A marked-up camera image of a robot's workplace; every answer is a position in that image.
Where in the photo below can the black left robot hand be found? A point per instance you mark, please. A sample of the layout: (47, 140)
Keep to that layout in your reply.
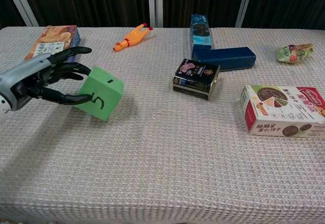
(28, 78)

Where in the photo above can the light blue cookie box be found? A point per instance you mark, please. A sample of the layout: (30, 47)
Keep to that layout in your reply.
(201, 34)

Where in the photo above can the beige waffle tablecloth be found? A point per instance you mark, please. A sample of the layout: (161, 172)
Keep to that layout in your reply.
(162, 158)

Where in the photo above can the green foam number cube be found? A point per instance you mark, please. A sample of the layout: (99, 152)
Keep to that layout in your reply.
(109, 99)

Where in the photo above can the white red pastry box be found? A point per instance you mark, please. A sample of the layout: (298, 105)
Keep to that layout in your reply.
(281, 112)

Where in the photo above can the orange rubber chicken toy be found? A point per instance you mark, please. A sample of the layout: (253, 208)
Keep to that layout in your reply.
(132, 38)

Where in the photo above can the green snack bag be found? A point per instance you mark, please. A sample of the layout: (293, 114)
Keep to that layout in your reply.
(294, 53)

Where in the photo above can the white partition post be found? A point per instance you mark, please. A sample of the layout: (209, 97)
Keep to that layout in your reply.
(155, 3)
(21, 5)
(245, 3)

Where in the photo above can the black luncheon meat can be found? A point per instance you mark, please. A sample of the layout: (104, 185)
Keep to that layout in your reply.
(195, 78)

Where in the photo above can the dark blue box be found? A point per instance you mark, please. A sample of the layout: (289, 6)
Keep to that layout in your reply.
(228, 57)

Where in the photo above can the orange biscuit box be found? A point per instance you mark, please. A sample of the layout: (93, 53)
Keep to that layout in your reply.
(54, 37)

